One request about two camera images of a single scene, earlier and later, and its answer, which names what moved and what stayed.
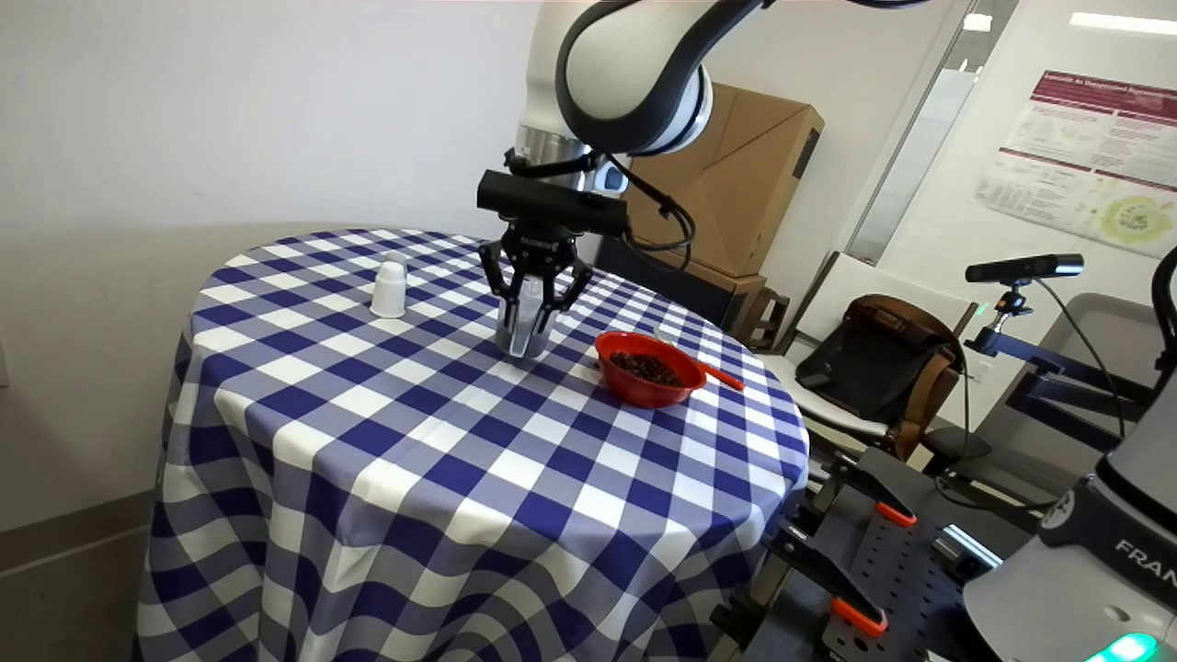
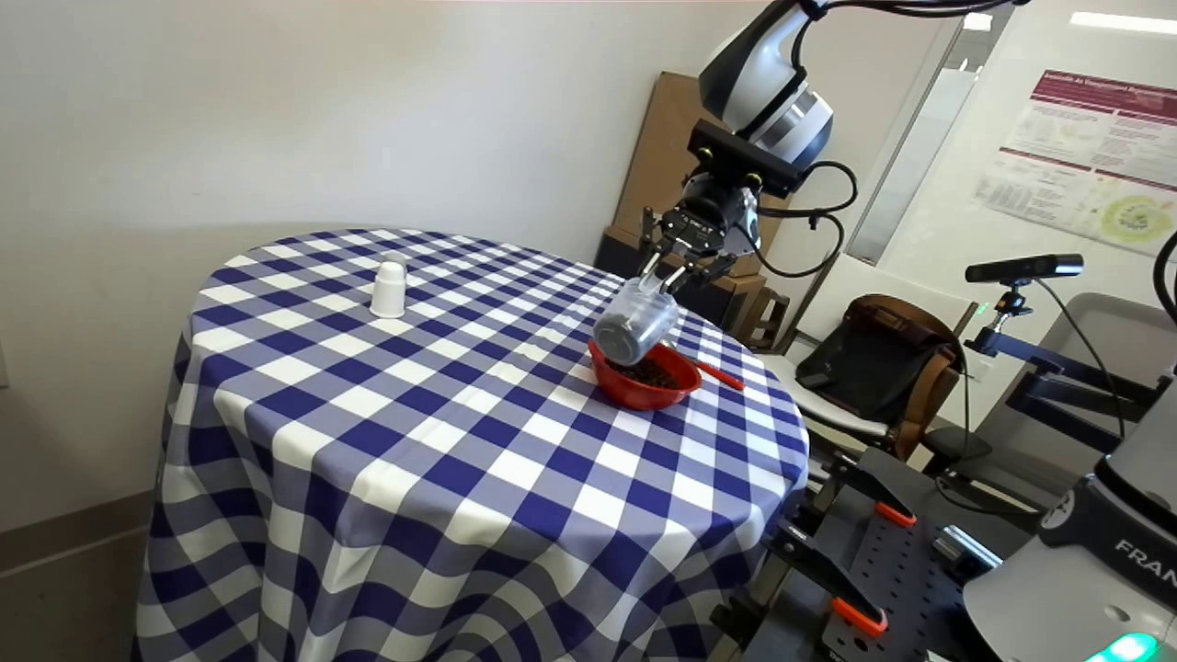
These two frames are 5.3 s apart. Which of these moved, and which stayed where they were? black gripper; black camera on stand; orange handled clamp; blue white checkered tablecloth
Moved: black gripper
Stayed: black camera on stand; blue white checkered tablecloth; orange handled clamp
